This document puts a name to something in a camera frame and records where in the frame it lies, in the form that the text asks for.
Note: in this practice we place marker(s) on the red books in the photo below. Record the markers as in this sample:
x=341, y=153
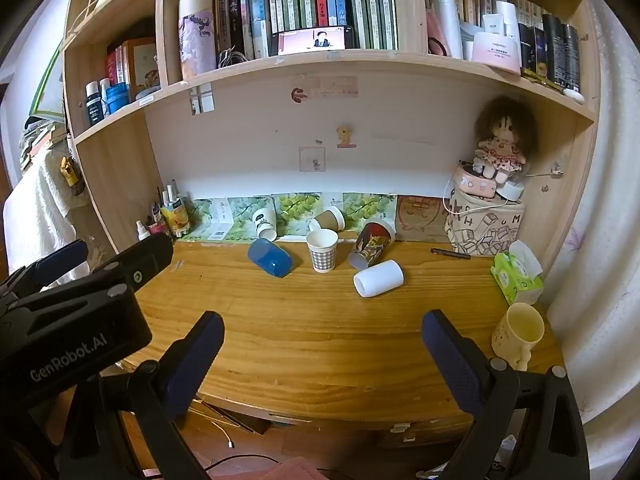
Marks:
x=114, y=67

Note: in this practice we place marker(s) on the dark pen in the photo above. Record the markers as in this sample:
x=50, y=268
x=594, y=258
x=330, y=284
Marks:
x=450, y=253

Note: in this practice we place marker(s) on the white paper roll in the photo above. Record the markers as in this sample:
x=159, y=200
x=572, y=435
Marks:
x=446, y=10

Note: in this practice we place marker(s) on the white tube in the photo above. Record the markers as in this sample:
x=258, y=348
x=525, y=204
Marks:
x=506, y=17

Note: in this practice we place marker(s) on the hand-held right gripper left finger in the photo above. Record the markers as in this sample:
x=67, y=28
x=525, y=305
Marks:
x=196, y=360

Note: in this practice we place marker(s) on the curly-haired doll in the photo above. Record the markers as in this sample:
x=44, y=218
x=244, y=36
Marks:
x=502, y=132

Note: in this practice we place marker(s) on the cream mug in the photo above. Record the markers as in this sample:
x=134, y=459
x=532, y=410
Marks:
x=510, y=342

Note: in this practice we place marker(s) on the white round charger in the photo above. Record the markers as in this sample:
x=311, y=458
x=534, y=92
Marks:
x=512, y=192

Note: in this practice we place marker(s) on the white and pink cylinder box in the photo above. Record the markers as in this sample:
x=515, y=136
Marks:
x=196, y=35

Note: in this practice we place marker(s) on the blue plastic cup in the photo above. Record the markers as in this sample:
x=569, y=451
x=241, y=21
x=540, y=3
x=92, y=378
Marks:
x=270, y=257

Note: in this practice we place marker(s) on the dark bottle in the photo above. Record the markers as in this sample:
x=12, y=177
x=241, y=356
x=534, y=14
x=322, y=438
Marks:
x=94, y=107

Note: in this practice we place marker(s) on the row of dark books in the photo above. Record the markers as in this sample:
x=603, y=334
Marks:
x=555, y=52

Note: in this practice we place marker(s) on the brown paper cup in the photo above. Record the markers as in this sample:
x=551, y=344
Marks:
x=327, y=220

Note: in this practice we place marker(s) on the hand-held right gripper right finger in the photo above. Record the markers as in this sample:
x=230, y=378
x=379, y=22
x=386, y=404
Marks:
x=452, y=362

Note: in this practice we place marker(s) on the brown framed box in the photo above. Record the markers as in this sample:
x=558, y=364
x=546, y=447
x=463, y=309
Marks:
x=142, y=65

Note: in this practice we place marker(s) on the checked paper cup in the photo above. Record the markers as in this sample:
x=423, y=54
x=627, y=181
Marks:
x=322, y=252

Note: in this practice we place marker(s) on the small white spray bottle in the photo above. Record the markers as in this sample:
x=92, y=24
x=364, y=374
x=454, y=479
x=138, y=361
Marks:
x=143, y=231

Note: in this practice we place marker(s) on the orange drawn card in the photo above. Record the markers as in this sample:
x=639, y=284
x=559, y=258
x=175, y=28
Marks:
x=422, y=220

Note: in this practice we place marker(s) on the green tissue pack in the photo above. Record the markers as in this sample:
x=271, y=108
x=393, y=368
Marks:
x=517, y=280

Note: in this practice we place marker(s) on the white curtain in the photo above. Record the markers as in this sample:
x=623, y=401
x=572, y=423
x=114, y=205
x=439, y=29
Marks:
x=610, y=210

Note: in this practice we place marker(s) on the pink round device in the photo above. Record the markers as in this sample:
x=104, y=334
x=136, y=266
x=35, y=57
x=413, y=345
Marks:
x=475, y=182

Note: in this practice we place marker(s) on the square wall sticker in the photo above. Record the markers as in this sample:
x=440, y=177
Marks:
x=312, y=159

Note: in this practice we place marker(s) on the blue jar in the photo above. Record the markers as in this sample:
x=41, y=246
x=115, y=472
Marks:
x=118, y=99

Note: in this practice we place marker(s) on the pen holder with pens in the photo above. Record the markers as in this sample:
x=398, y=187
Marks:
x=175, y=215

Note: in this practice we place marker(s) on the white cloth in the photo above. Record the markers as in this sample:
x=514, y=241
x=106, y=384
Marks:
x=35, y=220

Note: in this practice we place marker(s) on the row of green and grey books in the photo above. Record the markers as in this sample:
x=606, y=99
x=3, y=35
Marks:
x=325, y=5

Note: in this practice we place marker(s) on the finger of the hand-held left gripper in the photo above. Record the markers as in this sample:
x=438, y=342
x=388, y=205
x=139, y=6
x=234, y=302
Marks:
x=146, y=259
x=59, y=261

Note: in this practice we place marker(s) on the bear wall sticker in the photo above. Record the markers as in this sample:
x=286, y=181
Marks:
x=345, y=136

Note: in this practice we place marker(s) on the red wall sticker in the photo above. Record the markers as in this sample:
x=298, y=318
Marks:
x=299, y=95

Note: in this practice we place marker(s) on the dark red patterned paper cup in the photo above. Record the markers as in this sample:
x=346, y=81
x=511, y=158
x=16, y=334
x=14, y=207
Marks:
x=372, y=244

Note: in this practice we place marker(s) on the white printed paper cup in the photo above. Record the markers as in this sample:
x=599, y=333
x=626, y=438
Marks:
x=265, y=222

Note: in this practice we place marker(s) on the leaf print sheet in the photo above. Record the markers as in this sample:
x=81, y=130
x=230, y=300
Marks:
x=210, y=220
x=242, y=217
x=367, y=205
x=297, y=210

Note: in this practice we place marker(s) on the wooden bookshelf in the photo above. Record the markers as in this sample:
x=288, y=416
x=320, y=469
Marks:
x=120, y=170

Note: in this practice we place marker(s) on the smartphone with lit screen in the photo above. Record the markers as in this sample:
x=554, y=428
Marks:
x=312, y=41

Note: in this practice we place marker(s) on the plain white cup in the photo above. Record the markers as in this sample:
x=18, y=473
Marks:
x=378, y=279

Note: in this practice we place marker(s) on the printed fabric storage box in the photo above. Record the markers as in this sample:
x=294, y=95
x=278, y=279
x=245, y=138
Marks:
x=487, y=230

